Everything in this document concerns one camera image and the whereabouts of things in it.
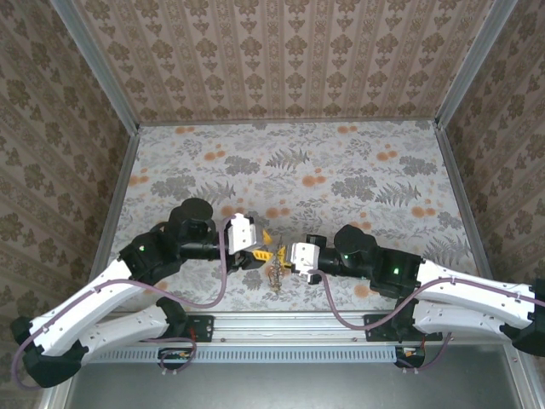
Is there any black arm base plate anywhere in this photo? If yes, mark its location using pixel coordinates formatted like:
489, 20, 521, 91
364, 314, 444, 343
138, 314, 214, 344

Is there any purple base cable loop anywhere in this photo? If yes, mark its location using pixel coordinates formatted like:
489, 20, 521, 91
393, 334, 455, 376
158, 335, 199, 378

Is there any aluminium frame post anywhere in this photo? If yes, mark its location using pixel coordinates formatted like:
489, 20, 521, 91
434, 0, 519, 129
49, 0, 141, 135

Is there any aluminium table side rail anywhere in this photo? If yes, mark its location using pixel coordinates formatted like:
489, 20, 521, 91
87, 127, 141, 282
433, 121, 495, 282

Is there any grey metal sheet panel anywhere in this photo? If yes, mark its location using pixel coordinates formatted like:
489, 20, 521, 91
42, 360, 545, 409

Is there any aluminium mounting rail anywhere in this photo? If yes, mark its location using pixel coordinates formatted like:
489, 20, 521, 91
186, 312, 371, 343

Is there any small black controller board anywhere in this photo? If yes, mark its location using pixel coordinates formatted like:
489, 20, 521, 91
158, 347, 192, 363
394, 346, 427, 367

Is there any grey slotted cable duct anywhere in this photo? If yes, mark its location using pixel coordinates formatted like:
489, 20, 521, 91
84, 343, 399, 365

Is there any aluminium table back rail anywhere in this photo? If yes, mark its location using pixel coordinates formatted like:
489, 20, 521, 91
138, 118, 439, 128

